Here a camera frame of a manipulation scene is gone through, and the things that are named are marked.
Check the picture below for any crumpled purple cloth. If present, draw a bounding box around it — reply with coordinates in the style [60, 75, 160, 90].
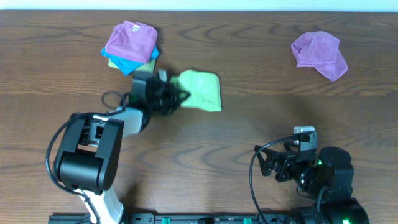
[291, 31, 348, 82]

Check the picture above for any light green microfiber cloth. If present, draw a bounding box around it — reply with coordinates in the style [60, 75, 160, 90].
[170, 70, 222, 112]

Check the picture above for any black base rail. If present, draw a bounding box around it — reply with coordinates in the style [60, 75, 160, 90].
[47, 212, 299, 224]

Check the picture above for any folded blue cloth in stack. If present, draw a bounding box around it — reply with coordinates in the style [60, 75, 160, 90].
[101, 47, 159, 76]

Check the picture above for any folded green cloth under stack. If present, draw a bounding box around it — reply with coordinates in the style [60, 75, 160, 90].
[108, 59, 156, 76]

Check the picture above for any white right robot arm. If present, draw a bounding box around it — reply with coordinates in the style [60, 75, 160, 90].
[254, 142, 369, 224]

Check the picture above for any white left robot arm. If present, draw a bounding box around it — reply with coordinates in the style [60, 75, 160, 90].
[45, 70, 192, 224]

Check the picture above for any folded purple cloth on stack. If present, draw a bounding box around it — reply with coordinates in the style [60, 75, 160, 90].
[105, 21, 158, 63]

